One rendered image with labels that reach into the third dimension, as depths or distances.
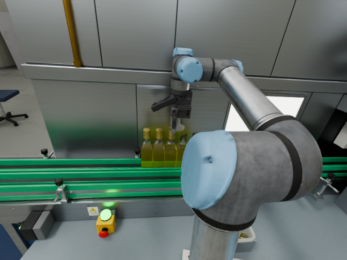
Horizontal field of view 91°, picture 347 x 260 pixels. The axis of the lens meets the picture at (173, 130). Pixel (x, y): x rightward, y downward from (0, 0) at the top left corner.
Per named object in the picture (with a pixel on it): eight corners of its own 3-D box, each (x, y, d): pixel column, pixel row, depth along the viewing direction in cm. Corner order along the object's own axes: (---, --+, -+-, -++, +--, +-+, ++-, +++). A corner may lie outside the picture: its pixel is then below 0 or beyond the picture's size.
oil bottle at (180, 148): (183, 172, 96) (187, 139, 85) (185, 179, 91) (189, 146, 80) (173, 172, 95) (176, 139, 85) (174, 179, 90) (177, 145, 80)
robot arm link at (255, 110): (390, 171, 23) (239, 50, 58) (319, 175, 21) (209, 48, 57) (328, 209, 30) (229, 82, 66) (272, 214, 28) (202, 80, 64)
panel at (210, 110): (280, 145, 109) (303, 93, 93) (283, 147, 107) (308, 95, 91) (138, 144, 98) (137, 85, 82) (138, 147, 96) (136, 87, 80)
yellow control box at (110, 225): (117, 219, 82) (115, 209, 78) (113, 234, 75) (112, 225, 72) (101, 220, 81) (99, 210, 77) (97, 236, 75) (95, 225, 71)
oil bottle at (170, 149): (173, 172, 95) (176, 139, 85) (174, 179, 90) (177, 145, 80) (162, 172, 94) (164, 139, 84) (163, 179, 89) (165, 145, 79)
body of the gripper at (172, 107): (190, 120, 73) (193, 92, 67) (170, 119, 72) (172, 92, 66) (187, 113, 79) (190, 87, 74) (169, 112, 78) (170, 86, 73)
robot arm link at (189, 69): (217, 60, 51) (205, 55, 60) (180, 57, 49) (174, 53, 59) (211, 85, 55) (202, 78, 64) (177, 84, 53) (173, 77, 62)
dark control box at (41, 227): (56, 222, 79) (50, 210, 74) (46, 240, 72) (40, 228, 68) (36, 223, 78) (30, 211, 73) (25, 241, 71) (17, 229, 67)
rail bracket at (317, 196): (300, 189, 103) (318, 160, 92) (324, 214, 88) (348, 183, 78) (293, 189, 102) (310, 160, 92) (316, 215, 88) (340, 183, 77)
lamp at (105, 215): (112, 211, 77) (111, 207, 76) (110, 221, 73) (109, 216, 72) (101, 212, 77) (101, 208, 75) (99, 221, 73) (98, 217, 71)
